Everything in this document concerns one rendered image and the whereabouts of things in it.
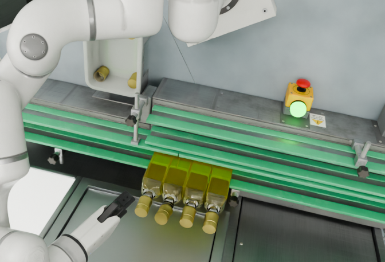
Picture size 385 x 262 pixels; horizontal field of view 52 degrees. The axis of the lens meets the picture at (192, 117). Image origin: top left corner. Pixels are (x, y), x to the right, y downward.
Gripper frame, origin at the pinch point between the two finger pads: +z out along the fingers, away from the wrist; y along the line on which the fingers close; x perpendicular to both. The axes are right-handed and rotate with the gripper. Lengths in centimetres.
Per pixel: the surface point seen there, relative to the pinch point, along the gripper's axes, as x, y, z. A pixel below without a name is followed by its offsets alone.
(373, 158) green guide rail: -40, 24, 47
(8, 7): 108, -41, 64
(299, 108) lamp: -17, 23, 46
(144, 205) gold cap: -3.0, -5.1, 8.1
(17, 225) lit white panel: 19.8, -29.6, -6.3
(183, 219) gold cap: -12.6, -1.7, 10.3
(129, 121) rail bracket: 14.4, 3.8, 17.7
